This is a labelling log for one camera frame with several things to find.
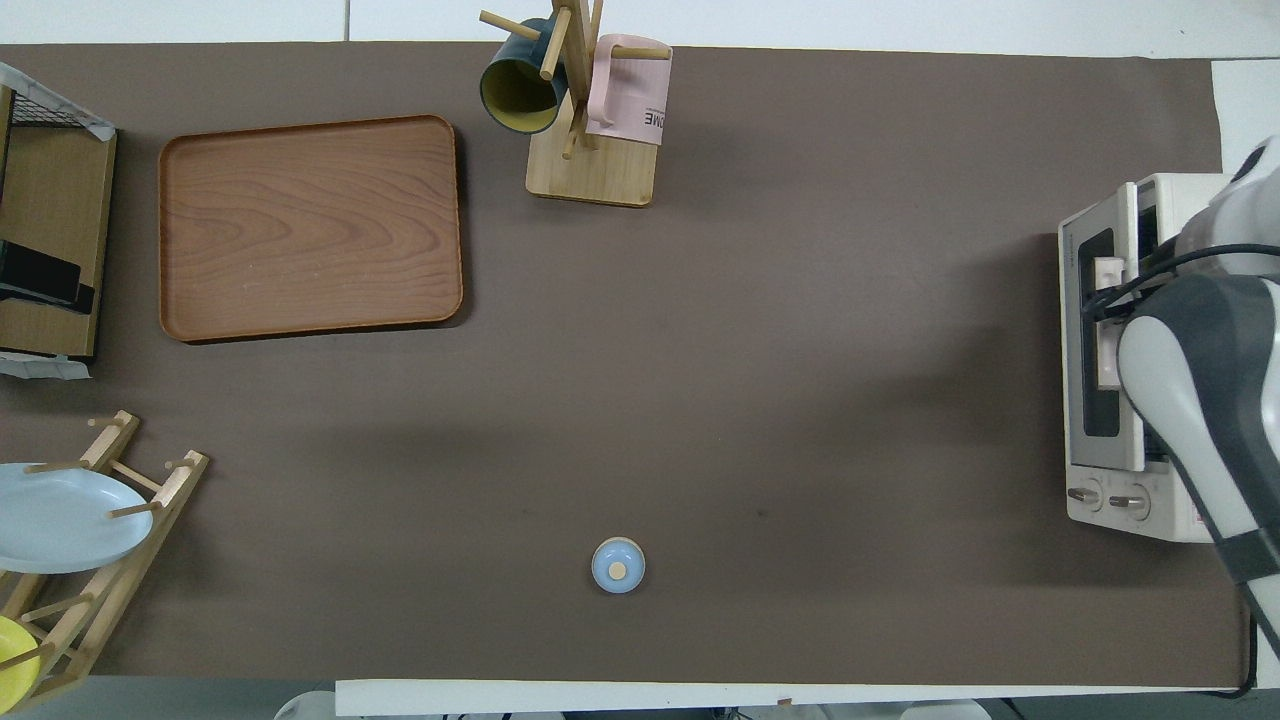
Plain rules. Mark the cream toaster oven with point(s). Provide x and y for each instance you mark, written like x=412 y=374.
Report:
x=1090 y=480

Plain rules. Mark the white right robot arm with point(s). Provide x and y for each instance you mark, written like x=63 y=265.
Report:
x=1200 y=400

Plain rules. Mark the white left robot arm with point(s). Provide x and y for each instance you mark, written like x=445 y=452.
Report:
x=305 y=706

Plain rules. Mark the brown table mat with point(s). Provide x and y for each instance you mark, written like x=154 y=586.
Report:
x=760 y=400

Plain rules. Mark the wooden mug tree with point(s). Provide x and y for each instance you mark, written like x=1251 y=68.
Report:
x=595 y=170

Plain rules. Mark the pink mug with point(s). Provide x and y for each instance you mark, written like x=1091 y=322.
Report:
x=630 y=100

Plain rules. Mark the dark blue mug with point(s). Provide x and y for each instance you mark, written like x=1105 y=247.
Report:
x=520 y=85

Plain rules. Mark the brown wooden tray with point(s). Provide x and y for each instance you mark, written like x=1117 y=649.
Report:
x=310 y=228

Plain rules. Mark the wooden dish rack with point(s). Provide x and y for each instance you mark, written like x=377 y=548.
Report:
x=150 y=500

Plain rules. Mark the white paper sheet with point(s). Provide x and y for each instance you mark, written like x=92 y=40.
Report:
x=40 y=366

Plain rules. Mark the light blue plate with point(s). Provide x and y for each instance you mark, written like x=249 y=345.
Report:
x=60 y=520

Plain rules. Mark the black flat device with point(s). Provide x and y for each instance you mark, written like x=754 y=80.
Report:
x=35 y=272

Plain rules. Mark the yellow plate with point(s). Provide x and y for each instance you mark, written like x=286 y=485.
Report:
x=12 y=660

